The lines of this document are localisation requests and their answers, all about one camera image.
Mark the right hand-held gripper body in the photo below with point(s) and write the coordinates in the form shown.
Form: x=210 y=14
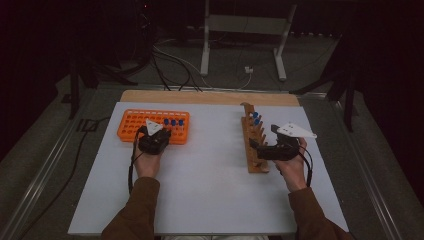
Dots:
x=278 y=153

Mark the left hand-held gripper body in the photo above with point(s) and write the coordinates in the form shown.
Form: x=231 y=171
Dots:
x=153 y=141

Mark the blue capped test tube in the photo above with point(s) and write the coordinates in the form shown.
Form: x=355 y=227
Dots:
x=166 y=121
x=255 y=115
x=173 y=122
x=181 y=122
x=257 y=121

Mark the orange test tube rack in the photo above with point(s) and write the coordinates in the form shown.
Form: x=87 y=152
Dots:
x=180 y=139

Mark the wooden test tube rack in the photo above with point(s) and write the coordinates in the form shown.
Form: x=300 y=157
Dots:
x=256 y=167

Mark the person's left hand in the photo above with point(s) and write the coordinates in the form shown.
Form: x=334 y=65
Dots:
x=146 y=165

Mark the person's right hand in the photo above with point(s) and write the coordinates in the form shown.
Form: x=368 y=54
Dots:
x=293 y=173

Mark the white table mat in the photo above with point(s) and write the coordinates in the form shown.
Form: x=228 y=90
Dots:
x=206 y=186

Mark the white plug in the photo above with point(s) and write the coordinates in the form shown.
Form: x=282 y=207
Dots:
x=248 y=70

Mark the black tripod stand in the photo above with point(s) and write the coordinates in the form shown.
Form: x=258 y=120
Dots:
x=74 y=90
x=349 y=106

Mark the grey metal stand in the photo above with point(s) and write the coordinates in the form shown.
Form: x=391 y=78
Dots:
x=245 y=24

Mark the dark equipment tower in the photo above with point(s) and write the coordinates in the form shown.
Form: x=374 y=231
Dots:
x=145 y=26

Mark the black floor bracket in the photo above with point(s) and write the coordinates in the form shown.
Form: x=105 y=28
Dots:
x=88 y=125

